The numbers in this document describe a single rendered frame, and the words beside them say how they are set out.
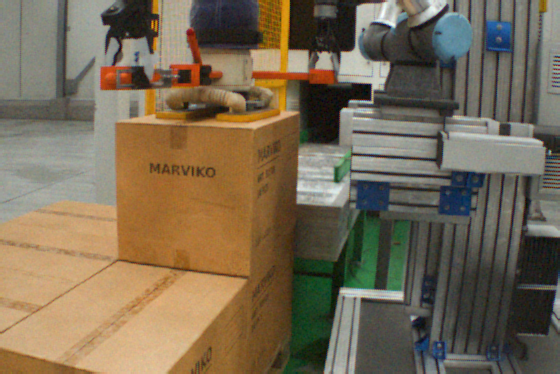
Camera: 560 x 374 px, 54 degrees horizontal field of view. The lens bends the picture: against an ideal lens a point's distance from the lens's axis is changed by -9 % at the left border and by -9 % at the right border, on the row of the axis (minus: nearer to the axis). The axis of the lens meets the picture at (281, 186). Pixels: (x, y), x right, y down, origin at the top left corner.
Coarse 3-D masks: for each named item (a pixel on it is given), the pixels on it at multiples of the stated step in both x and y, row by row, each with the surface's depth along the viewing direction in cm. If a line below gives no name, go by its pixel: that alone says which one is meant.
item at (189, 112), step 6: (186, 102) 174; (186, 108) 175; (192, 108) 176; (198, 108) 178; (204, 108) 183; (210, 108) 185; (156, 114) 168; (162, 114) 167; (168, 114) 167; (174, 114) 166; (180, 114) 166; (186, 114) 166; (192, 114) 170; (198, 114) 174; (204, 114) 179; (210, 114) 184
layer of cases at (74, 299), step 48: (0, 240) 176; (48, 240) 180; (96, 240) 183; (288, 240) 204; (0, 288) 138; (48, 288) 141; (96, 288) 143; (144, 288) 146; (192, 288) 148; (240, 288) 150; (288, 288) 211; (0, 336) 112; (48, 336) 115; (96, 336) 117; (144, 336) 119; (192, 336) 120; (240, 336) 153
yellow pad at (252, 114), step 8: (248, 104) 170; (224, 112) 165; (248, 112) 167; (256, 112) 172; (264, 112) 176; (272, 112) 183; (224, 120) 163; (232, 120) 162; (240, 120) 162; (248, 120) 161; (256, 120) 167
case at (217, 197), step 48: (144, 144) 157; (192, 144) 153; (240, 144) 150; (288, 144) 191; (144, 192) 159; (192, 192) 156; (240, 192) 153; (288, 192) 197; (144, 240) 162; (192, 240) 158; (240, 240) 155
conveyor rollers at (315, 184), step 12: (312, 144) 438; (300, 156) 377; (312, 156) 384; (324, 156) 382; (336, 156) 389; (300, 168) 332; (312, 168) 331; (324, 168) 337; (300, 180) 296; (312, 180) 295; (324, 180) 301; (300, 192) 269; (312, 192) 268; (324, 192) 274; (336, 192) 273
